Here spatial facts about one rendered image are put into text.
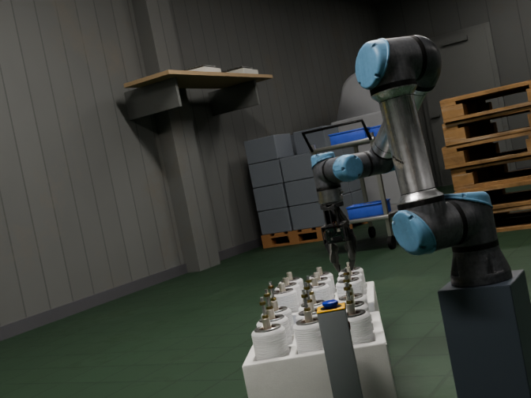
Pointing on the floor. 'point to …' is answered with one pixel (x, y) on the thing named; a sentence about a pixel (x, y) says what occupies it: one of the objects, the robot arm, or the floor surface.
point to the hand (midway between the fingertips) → (345, 266)
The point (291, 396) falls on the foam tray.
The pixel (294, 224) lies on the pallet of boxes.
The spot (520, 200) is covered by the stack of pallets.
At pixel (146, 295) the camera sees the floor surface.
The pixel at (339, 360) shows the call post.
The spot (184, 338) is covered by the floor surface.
